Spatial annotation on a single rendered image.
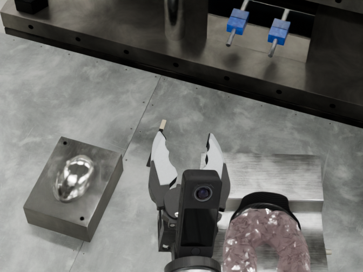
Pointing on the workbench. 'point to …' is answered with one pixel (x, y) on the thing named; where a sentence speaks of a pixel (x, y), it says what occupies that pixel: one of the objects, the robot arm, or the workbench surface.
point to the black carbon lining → (255, 197)
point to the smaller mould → (74, 189)
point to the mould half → (249, 181)
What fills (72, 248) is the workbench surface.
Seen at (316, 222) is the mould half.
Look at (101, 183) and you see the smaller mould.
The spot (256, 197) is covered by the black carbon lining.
